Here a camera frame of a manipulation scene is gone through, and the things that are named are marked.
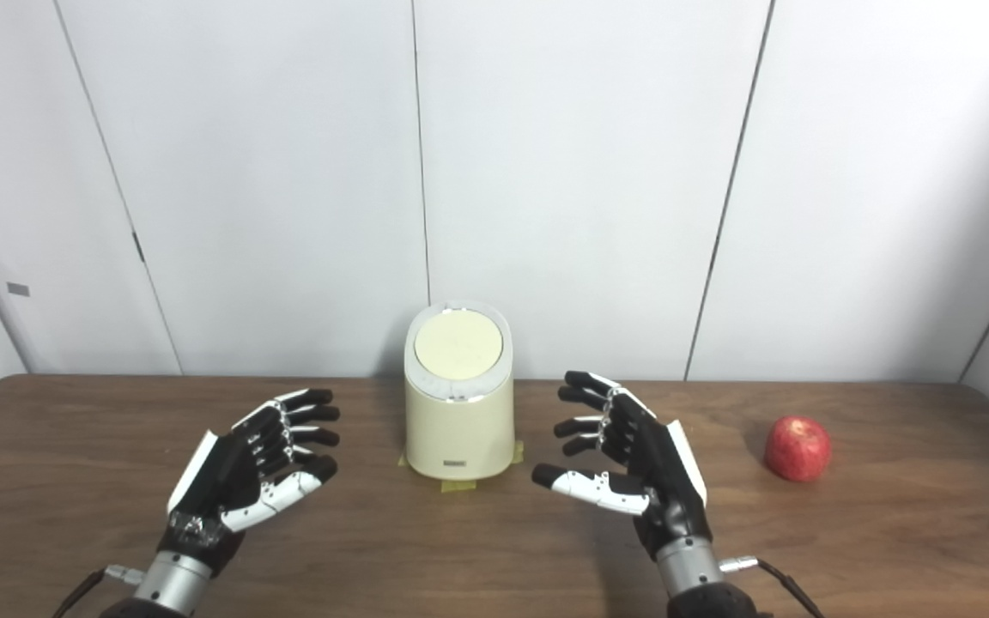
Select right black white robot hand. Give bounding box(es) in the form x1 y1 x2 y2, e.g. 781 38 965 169
532 371 713 560

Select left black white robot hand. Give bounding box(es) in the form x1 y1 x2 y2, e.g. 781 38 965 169
158 388 342 574

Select round cream bin lid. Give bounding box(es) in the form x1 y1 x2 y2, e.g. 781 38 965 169
414 309 505 382

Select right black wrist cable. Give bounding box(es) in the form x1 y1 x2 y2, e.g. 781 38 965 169
719 556 827 618

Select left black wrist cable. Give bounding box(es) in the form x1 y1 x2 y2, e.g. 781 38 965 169
52 564 149 618

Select red apple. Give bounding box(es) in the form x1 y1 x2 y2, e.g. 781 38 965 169
764 416 832 482

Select cream-colored bin body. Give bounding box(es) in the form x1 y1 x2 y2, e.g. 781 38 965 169
403 300 516 482

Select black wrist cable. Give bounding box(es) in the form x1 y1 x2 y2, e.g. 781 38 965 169
52 564 149 618
719 556 827 618

